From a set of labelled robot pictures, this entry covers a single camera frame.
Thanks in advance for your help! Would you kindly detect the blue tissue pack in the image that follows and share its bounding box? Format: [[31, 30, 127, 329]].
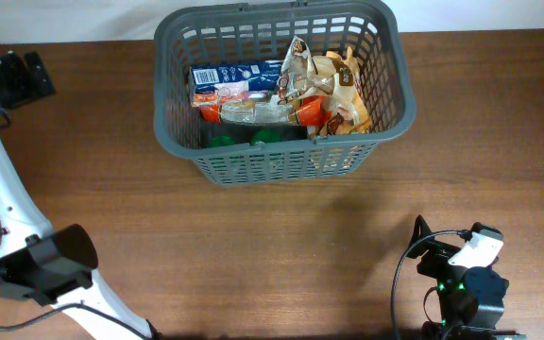
[[188, 60, 282, 107]]

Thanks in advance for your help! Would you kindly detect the grey plastic basket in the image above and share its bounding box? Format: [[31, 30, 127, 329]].
[[154, 0, 417, 186]]

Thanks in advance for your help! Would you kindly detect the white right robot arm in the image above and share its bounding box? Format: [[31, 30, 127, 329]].
[[401, 215, 527, 340]]

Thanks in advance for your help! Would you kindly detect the beige brown snack pouch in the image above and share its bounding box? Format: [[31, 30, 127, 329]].
[[276, 36, 358, 105]]

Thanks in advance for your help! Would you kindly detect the green white cup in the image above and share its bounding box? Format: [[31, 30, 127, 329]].
[[250, 129, 282, 145]]

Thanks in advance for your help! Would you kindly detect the orange spaghetti pack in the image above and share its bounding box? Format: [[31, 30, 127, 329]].
[[200, 96, 326, 127]]

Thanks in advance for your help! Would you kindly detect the beige coffee pouch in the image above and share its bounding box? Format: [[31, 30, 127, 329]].
[[307, 47, 372, 139]]

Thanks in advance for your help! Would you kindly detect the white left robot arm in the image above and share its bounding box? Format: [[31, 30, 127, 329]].
[[0, 139, 160, 339]]

